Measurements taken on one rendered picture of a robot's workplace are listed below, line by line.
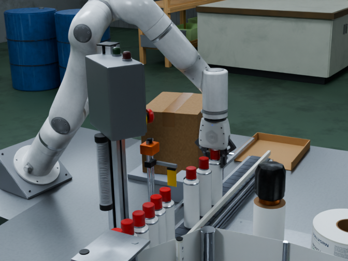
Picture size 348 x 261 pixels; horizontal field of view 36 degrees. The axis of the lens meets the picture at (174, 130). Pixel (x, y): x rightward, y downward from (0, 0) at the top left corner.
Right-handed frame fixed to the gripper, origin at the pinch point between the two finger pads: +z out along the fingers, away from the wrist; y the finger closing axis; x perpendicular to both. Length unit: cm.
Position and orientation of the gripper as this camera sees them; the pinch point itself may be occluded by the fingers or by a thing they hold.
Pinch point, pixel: (215, 160)
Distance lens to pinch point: 186.1
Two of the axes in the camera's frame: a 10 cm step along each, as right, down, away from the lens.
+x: 4.6, -3.0, 8.3
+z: 0.3, 9.5, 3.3
